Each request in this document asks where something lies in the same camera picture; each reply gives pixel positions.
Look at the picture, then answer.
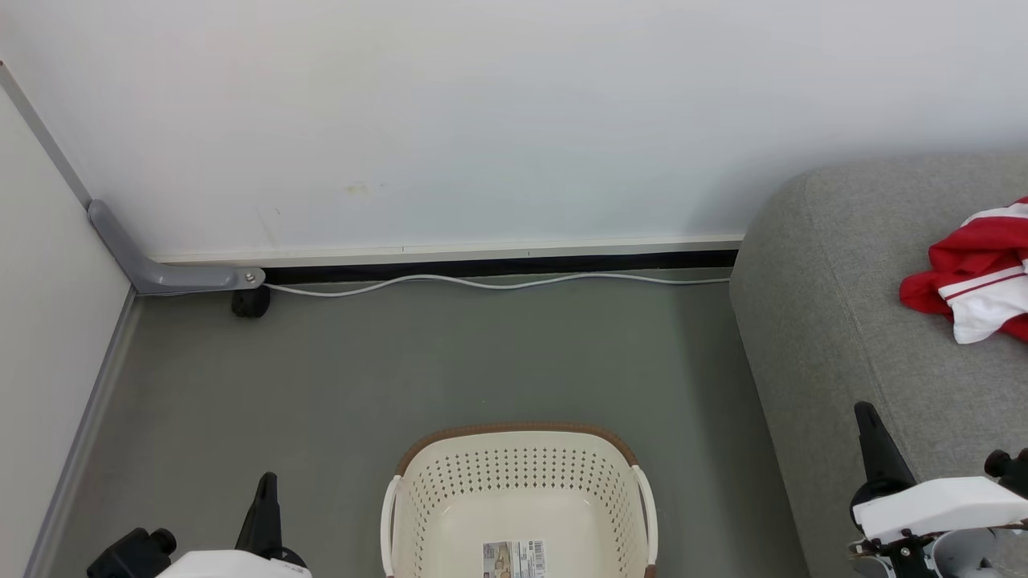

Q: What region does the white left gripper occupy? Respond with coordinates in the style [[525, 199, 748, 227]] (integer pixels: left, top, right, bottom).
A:
[[157, 472, 314, 578]]

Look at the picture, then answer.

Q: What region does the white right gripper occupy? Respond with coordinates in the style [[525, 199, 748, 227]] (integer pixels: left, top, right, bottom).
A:
[[849, 401, 1028, 563]]

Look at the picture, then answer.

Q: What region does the red and white clothing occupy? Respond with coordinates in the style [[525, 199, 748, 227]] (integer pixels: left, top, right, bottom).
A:
[[899, 197, 1028, 344]]

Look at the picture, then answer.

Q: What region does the cream perforated laundry basket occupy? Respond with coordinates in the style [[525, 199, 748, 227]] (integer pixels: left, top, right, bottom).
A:
[[380, 421, 659, 578]]

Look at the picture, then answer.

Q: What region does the grey fabric sofa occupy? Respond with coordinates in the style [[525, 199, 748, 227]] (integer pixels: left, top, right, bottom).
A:
[[729, 153, 1028, 578]]

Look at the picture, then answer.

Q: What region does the black caster wheel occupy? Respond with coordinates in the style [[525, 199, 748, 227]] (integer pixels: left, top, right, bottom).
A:
[[231, 287, 271, 319]]

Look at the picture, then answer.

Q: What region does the printed paper label sticker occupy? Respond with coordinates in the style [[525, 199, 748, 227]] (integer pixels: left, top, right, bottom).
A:
[[482, 539, 548, 578]]

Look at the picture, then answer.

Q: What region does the black and white baseboard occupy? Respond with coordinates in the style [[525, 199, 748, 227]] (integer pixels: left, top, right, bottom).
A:
[[153, 234, 744, 287]]

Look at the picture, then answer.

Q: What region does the grey partition foot bracket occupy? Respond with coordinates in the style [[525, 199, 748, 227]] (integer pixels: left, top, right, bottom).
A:
[[88, 199, 267, 297]]

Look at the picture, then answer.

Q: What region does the white partition panel grey frame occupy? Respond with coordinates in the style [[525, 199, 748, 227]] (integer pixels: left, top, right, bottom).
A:
[[0, 60, 144, 578]]

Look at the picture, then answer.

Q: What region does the white floor cable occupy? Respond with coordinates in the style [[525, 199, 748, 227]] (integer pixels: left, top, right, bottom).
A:
[[263, 272, 732, 299]]

